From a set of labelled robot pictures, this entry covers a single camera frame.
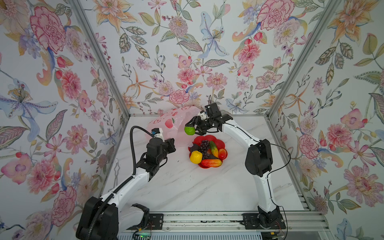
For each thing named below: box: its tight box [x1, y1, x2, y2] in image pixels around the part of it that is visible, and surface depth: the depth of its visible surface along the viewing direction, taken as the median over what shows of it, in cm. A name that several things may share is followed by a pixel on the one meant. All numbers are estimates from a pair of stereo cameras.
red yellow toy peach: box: [218, 148, 228, 160], surface depth 94 cm
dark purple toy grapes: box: [198, 140, 210, 160], surface depth 99 cm
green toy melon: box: [184, 126, 196, 136], surface depth 88 cm
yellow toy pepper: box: [189, 150, 203, 164], surface depth 90 cm
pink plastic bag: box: [145, 105, 202, 148], surface depth 90 cm
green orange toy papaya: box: [209, 140, 219, 159], surface depth 99 cm
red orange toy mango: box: [201, 159, 223, 168], surface depth 90 cm
